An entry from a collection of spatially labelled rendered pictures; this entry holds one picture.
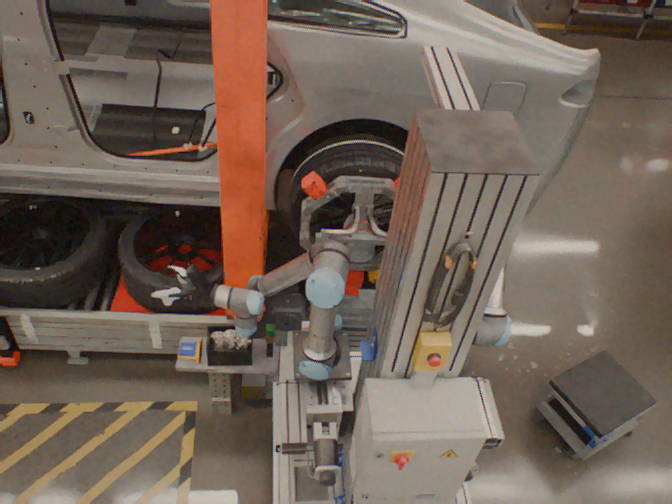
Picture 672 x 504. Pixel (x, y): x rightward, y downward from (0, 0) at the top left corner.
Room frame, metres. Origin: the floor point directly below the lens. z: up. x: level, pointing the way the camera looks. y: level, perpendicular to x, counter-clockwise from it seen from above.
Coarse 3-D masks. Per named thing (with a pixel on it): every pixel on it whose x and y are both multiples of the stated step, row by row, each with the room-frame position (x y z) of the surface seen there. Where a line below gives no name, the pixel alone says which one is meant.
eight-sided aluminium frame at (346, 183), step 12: (336, 180) 2.16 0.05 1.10; (348, 180) 2.17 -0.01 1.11; (360, 180) 2.17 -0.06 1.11; (372, 180) 2.18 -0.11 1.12; (384, 180) 2.19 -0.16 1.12; (336, 192) 2.12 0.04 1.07; (360, 192) 2.13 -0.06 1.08; (372, 192) 2.14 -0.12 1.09; (384, 192) 2.14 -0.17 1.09; (312, 204) 2.11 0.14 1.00; (300, 240) 2.10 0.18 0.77; (312, 240) 2.15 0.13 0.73; (360, 264) 2.14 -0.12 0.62; (372, 264) 2.15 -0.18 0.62
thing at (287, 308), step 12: (288, 288) 2.12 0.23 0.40; (300, 288) 2.17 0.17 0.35; (276, 300) 2.02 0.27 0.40; (288, 300) 2.03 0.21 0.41; (300, 300) 2.04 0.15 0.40; (276, 312) 1.96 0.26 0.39; (288, 312) 1.97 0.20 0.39; (300, 312) 1.98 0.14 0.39; (276, 324) 1.95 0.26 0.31; (288, 324) 1.95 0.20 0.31; (300, 324) 1.97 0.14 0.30; (276, 336) 2.00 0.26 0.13
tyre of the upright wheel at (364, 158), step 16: (320, 144) 2.40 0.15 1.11; (352, 144) 2.35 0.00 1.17; (368, 144) 2.36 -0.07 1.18; (304, 160) 2.37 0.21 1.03; (320, 160) 2.28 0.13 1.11; (336, 160) 2.24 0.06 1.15; (352, 160) 2.24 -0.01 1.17; (368, 160) 2.24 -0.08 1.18; (384, 160) 2.27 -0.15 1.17; (400, 160) 2.33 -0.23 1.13; (304, 176) 2.24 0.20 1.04; (320, 176) 2.20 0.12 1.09; (336, 176) 2.20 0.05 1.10; (384, 176) 2.23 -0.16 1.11; (304, 192) 2.19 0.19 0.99; (288, 208) 2.21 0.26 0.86
